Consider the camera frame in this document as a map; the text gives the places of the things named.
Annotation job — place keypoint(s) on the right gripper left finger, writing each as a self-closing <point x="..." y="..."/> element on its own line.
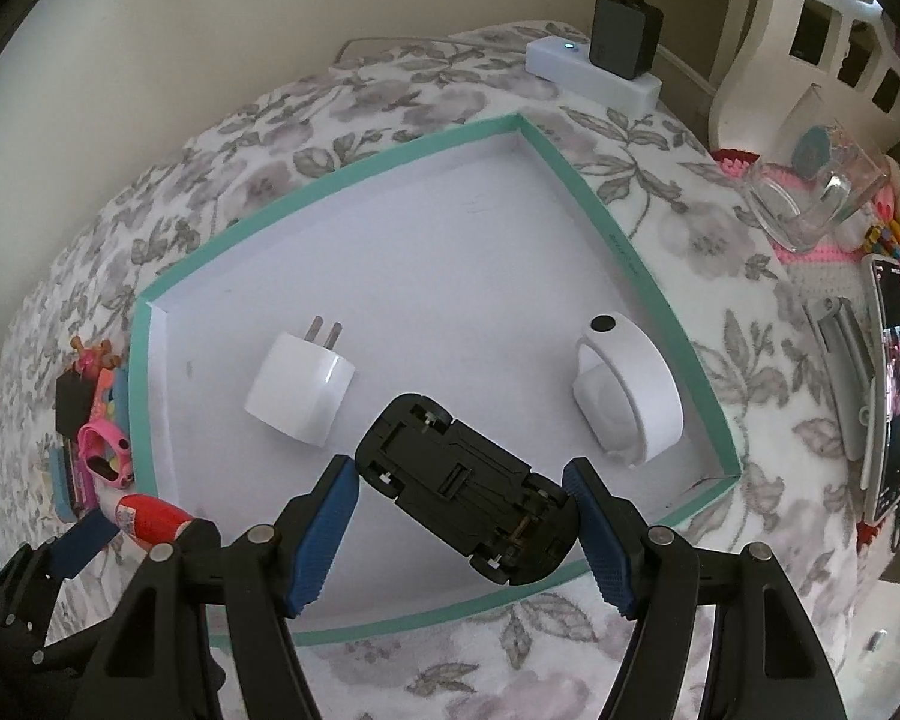
<point x="153" y="659"/>

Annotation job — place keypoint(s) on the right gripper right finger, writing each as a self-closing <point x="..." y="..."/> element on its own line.
<point x="765" y="659"/>

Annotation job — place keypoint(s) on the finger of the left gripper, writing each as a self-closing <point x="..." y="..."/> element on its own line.
<point x="29" y="587"/>

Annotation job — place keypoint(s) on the red white small bottle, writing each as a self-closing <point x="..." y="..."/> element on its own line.
<point x="144" y="518"/>

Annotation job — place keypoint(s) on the red and blue block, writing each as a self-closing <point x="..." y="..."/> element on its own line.
<point x="61" y="488"/>

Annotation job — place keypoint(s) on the pink kids watch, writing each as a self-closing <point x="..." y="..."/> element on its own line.
<point x="105" y="451"/>

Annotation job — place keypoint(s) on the white smart watch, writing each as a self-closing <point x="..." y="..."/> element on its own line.
<point x="626" y="392"/>

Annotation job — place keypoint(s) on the white power adapter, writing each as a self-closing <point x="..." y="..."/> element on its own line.
<point x="301" y="384"/>

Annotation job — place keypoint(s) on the black toy car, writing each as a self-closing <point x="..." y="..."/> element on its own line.
<point x="514" y="525"/>

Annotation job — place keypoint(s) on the magenta comb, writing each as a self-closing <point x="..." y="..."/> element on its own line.
<point x="84" y="478"/>

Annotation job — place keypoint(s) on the black square box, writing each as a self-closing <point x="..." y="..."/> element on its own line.
<point x="74" y="397"/>

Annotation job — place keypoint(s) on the grey metal phone stand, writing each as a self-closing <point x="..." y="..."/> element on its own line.
<point x="848" y="365"/>

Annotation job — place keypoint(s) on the pink haired doll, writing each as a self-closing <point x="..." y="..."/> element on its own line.
<point x="92" y="359"/>

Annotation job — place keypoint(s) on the smartphone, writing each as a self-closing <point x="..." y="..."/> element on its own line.
<point x="882" y="456"/>

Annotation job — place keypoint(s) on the white tray with teal rim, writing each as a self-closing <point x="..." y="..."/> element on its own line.
<point x="464" y="267"/>

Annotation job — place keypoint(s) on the clear glass mug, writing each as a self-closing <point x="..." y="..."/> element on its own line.
<point x="814" y="178"/>

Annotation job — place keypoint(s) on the white plastic chair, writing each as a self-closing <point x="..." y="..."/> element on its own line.
<point x="849" y="50"/>

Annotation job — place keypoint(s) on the white power strip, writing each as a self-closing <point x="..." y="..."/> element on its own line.
<point x="566" y="63"/>

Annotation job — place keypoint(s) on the black charger plug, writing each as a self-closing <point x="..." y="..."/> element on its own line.
<point x="624" y="37"/>

